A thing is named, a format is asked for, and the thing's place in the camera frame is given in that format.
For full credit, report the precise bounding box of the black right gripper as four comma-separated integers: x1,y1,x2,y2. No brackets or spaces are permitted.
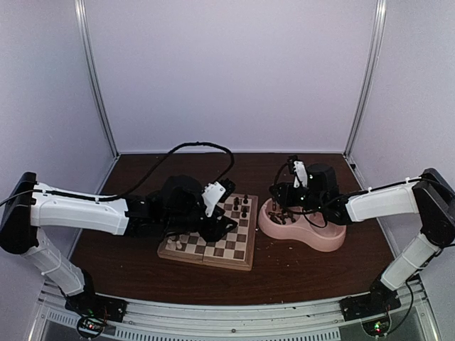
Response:
269,183,326,213

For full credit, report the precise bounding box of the aluminium frame post right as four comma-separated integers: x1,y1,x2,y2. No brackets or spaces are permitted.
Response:
343,0,387,160

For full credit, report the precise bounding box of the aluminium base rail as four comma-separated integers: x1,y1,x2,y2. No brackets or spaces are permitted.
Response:
28,281,434,341

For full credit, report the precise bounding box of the aluminium frame post left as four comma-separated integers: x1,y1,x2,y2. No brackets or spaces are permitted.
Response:
74,0,120,158

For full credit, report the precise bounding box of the wooden chess board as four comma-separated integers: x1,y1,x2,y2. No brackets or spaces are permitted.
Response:
157,188,259,272

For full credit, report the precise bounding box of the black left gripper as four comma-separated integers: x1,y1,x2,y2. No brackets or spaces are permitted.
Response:
164,205,238,243

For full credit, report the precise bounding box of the pink plastic double bowl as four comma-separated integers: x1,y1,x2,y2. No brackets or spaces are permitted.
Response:
257,199,346,252

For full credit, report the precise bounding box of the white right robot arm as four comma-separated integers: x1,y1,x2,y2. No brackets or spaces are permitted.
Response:
269,159,454,314

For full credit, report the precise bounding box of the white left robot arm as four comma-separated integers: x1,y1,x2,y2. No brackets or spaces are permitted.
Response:
1,172,237,315

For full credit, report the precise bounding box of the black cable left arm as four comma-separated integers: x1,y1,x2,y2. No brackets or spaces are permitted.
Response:
100,141,236,203

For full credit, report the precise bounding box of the aluminium frame post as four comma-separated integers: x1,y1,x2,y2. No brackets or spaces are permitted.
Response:
343,0,387,160
74,0,120,158

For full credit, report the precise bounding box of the white chess pieces row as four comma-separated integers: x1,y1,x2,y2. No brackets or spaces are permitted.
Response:
166,239,183,251

